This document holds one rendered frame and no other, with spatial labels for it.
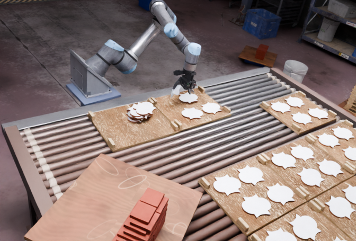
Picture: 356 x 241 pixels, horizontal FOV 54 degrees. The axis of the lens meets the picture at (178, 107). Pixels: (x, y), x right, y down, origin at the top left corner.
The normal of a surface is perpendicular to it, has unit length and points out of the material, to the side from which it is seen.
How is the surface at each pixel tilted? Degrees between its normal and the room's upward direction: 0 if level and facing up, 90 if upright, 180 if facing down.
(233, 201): 0
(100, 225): 0
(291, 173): 0
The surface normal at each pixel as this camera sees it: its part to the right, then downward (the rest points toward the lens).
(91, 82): 0.60, 0.51
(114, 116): 0.14, -0.83
